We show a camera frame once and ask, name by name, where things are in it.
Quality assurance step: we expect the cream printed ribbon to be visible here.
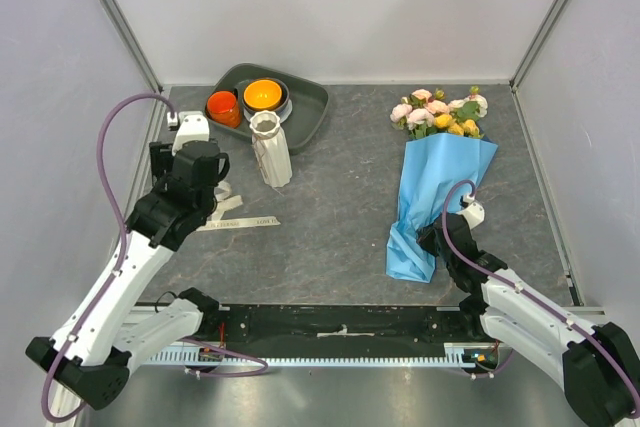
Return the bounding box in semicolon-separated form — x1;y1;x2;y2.
197;181;280;232

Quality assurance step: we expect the blue wrapping paper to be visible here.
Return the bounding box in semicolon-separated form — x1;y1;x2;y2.
386;133;498;283

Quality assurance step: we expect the yellow flower bunch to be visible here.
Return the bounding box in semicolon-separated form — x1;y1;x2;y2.
434;114;483;139

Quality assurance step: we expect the pink flower bunch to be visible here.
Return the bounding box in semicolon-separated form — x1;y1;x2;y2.
390;86;488;140

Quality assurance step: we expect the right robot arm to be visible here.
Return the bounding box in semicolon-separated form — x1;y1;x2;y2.
417;214;639;426

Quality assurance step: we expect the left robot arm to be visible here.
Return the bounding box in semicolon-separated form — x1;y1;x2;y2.
26;140;230;410

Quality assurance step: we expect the white ribbed vase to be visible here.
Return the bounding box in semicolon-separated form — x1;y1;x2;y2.
249;111;292;188

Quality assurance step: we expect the orange cup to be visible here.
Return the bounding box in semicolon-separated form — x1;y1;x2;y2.
206;91;242;129

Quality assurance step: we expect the orange bowl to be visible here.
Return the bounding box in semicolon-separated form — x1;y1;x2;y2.
242;78;289;112

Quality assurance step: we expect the grey plate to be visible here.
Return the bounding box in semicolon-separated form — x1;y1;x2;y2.
241;99;293;122

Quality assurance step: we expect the dark grey tray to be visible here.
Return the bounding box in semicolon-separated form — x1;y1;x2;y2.
212;63;329;155

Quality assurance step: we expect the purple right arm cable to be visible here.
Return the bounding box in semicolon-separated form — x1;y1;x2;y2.
442;179;640;413

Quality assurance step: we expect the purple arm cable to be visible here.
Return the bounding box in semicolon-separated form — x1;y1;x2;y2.
40;92;176;422
442;179;640;413

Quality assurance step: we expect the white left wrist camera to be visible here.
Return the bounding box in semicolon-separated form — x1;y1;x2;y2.
166;111;210;156

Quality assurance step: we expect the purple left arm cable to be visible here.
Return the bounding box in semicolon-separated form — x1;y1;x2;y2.
40;92;176;422

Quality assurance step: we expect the white slotted cable duct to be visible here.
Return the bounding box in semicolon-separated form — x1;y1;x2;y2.
144;343;498;368

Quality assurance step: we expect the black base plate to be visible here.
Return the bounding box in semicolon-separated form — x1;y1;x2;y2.
195;304;483;359

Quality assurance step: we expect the left aluminium frame post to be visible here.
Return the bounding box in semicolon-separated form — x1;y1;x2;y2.
99;0;164;93

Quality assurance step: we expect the aluminium frame post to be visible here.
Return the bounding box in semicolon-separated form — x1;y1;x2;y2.
509;0;571;93
99;0;164;93

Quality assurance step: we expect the right aluminium frame post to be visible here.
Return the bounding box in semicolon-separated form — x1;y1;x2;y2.
509;0;571;93

